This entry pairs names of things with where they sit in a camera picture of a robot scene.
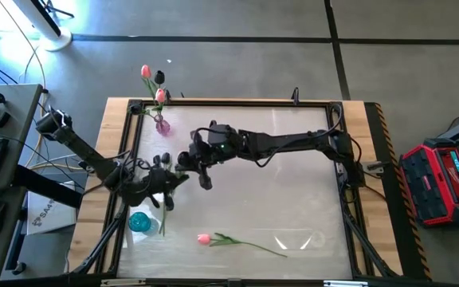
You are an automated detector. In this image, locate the white printed cardboard box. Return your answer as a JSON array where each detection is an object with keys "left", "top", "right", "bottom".
[{"left": 25, "top": 181, "right": 78, "bottom": 236}]

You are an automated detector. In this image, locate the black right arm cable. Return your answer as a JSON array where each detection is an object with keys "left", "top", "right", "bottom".
[{"left": 191, "top": 126, "right": 218, "bottom": 148}]

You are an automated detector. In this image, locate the red black jobsite radio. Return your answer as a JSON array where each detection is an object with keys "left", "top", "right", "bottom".
[{"left": 398, "top": 137, "right": 459, "bottom": 229}]

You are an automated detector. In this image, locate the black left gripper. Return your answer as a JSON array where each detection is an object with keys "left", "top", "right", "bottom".
[{"left": 145, "top": 154, "right": 190, "bottom": 212}]

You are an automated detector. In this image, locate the purple glass vase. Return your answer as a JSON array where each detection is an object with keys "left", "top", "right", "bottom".
[{"left": 154, "top": 114, "right": 172, "bottom": 137}]

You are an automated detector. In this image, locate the teal glass vase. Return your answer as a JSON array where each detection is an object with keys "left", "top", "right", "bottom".
[{"left": 128, "top": 211, "right": 153, "bottom": 233}]

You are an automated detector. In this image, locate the black diagonal support beam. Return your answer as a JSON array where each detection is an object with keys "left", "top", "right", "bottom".
[{"left": 12, "top": 165, "right": 85, "bottom": 210}]

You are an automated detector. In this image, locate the small silver metal bracket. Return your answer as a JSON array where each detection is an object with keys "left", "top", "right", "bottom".
[{"left": 361, "top": 160, "right": 386, "bottom": 175}]

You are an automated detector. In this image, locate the black yellow hazard strip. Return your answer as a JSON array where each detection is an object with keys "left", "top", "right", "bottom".
[{"left": 364, "top": 102, "right": 433, "bottom": 282}]

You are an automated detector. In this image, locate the black metal table frame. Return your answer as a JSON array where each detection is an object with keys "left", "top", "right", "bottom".
[{"left": 69, "top": 97, "right": 402, "bottom": 280}]

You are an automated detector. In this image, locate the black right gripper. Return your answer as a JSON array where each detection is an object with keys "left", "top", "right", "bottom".
[{"left": 175, "top": 133, "right": 230, "bottom": 191}]

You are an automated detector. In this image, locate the white glossy table sheet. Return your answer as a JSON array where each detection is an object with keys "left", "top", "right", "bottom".
[{"left": 116, "top": 104, "right": 354, "bottom": 280}]

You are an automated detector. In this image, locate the white stand with black post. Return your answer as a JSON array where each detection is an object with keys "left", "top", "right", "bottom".
[{"left": 12, "top": 0, "right": 73, "bottom": 53}]

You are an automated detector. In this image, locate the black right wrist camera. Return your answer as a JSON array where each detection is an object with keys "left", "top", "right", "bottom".
[{"left": 207, "top": 124, "right": 243, "bottom": 157}]

